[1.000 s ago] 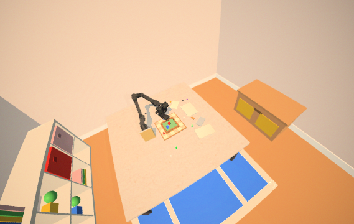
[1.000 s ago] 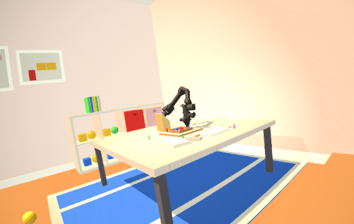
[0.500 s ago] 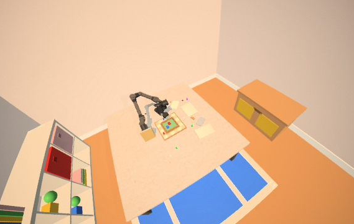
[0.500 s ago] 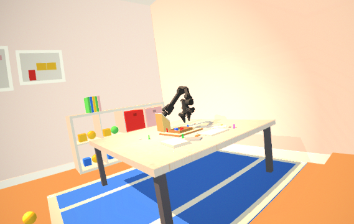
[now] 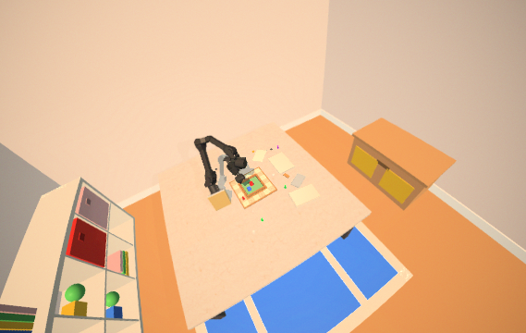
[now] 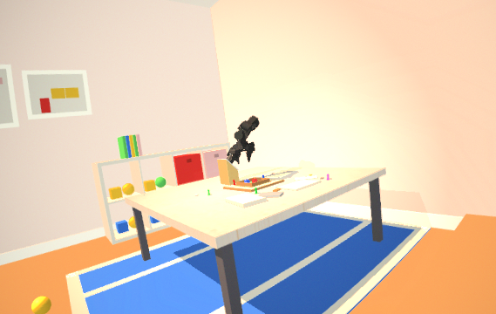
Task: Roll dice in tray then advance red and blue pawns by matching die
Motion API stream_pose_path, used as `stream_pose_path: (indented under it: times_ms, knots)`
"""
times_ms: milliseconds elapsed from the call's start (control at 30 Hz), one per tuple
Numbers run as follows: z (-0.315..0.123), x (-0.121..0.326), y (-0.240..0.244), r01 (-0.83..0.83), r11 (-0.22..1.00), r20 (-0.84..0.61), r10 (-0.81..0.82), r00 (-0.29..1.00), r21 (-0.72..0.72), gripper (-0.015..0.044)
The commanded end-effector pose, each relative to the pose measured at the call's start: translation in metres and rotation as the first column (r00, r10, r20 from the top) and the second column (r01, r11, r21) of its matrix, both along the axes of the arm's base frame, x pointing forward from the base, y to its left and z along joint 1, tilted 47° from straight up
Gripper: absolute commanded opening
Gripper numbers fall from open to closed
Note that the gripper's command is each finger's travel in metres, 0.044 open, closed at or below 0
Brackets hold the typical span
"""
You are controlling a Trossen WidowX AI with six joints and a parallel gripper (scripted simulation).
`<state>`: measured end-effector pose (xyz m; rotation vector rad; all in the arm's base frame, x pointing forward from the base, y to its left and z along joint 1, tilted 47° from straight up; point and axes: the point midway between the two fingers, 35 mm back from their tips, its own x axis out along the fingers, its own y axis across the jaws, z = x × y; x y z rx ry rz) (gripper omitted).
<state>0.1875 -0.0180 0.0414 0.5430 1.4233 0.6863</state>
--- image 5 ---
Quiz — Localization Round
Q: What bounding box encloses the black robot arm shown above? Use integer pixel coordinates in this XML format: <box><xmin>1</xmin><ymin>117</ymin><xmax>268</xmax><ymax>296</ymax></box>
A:
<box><xmin>194</xmin><ymin>135</ymin><xmax>247</xmax><ymax>195</ymax></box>

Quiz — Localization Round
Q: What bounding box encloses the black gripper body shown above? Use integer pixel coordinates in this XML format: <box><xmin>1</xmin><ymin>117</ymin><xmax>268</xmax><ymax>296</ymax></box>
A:
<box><xmin>226</xmin><ymin>165</ymin><xmax>245</xmax><ymax>183</ymax></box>

